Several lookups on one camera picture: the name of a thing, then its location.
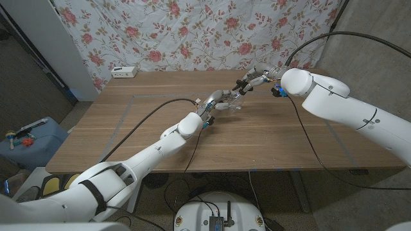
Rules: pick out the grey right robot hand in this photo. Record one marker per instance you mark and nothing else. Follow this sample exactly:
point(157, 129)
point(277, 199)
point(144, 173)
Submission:
point(263, 73)

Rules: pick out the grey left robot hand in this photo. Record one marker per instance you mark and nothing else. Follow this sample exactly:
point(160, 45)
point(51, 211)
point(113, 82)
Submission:
point(216, 96)

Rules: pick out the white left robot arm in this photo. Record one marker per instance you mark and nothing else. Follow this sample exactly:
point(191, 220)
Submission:
point(141, 163)

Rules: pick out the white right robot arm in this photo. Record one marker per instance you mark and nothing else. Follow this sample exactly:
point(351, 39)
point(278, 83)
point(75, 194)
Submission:
point(350, 109)

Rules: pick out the floral backdrop cloth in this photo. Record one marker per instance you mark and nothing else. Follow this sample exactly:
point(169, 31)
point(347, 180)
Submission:
point(199, 35)

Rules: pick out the black backdrop pole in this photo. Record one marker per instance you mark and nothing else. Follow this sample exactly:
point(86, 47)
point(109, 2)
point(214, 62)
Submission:
point(337, 17)

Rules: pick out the white power strip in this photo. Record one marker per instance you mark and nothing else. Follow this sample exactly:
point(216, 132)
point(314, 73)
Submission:
point(123, 72)

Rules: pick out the round black floor fan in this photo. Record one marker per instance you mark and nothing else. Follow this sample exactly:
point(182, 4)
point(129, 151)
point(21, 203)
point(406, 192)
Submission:
point(155, 180)

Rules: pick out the white robot torso base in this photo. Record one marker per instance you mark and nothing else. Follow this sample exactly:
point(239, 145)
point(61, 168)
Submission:
point(199, 211)

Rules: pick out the white table leg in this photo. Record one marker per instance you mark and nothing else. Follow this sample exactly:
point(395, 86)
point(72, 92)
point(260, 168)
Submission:
point(133, 199)
point(300, 192)

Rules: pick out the blue storage box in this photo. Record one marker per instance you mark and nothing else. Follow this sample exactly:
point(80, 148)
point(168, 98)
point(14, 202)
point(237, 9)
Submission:
point(41, 150)

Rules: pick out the yellow and black pad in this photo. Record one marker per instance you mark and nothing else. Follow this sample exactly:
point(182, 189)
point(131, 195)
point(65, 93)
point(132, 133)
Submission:
point(51, 186)

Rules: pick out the red toy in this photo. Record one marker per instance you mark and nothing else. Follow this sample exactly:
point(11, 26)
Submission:
point(27, 142)

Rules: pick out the yellow toy maraca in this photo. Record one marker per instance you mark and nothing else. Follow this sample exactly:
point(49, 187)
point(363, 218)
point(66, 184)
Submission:
point(10, 136)

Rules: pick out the white wall panel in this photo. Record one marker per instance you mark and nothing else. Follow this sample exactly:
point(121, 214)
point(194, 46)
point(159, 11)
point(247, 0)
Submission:
point(48, 38)

